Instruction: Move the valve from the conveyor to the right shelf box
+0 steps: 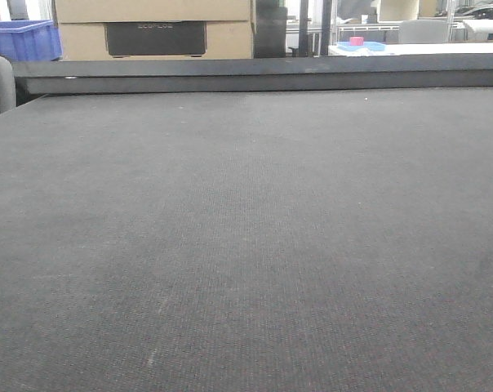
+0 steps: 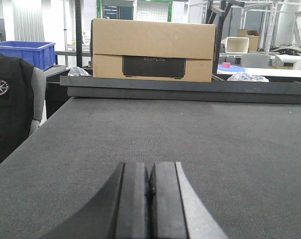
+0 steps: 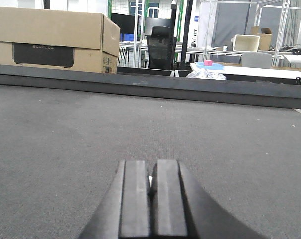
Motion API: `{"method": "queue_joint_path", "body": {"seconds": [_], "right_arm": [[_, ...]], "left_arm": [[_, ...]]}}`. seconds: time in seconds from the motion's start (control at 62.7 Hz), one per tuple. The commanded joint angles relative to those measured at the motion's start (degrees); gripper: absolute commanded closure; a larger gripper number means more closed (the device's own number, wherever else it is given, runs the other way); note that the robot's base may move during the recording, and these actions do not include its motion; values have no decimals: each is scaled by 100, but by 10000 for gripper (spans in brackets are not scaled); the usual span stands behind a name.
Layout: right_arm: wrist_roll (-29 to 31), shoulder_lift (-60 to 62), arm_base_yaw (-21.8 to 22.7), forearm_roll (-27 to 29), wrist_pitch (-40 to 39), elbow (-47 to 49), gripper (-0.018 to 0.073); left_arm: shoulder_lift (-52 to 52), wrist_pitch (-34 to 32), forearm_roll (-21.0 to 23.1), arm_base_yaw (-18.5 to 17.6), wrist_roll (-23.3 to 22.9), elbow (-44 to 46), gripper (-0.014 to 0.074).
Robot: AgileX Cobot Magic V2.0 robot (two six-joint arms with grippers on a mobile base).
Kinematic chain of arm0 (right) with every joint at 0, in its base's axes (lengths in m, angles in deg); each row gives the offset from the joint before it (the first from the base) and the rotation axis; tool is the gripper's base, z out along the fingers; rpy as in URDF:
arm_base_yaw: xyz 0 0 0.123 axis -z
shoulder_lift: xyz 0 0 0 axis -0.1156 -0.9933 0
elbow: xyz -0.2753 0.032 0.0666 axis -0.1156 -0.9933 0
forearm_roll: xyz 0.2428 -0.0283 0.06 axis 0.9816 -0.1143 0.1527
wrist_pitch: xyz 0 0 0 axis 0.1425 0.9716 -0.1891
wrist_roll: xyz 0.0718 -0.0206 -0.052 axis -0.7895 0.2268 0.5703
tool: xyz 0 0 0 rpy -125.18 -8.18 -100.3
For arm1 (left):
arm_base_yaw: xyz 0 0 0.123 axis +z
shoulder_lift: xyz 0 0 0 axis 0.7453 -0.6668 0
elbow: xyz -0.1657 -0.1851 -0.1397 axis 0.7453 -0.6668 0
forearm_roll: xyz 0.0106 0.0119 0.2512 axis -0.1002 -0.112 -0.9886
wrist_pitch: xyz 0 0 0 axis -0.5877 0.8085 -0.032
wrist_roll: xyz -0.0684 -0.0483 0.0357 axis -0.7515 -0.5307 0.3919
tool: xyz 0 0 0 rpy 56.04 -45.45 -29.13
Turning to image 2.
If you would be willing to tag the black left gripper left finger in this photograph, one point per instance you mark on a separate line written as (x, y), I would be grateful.
(119, 210)

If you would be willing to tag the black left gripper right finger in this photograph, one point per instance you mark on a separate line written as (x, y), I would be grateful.
(176, 210)

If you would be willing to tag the brown cardboard box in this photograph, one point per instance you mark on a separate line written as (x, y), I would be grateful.
(152, 50)

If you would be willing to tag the open cardboard box background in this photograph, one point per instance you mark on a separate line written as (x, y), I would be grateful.
(253, 36)

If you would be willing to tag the clear plastic bag left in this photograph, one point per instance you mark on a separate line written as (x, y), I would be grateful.
(77, 72)

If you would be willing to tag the clear plastic bag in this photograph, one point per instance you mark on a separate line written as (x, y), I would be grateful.
(246, 77)
(77, 72)

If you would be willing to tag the clear plastic bag right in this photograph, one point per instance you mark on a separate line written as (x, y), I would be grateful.
(246, 77)

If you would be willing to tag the pink small block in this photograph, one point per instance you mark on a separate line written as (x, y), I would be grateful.
(226, 65)

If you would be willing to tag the white table background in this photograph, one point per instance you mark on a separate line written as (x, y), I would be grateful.
(260, 71)

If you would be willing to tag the blue plastic crate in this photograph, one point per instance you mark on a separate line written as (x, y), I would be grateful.
(39, 54)

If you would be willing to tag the white square tube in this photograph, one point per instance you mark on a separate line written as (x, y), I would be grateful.
(236, 44)

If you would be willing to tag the black conveyor end rail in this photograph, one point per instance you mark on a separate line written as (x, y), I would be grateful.
(215, 91)

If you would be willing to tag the black vertical post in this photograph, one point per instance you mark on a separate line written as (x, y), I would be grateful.
(78, 28)

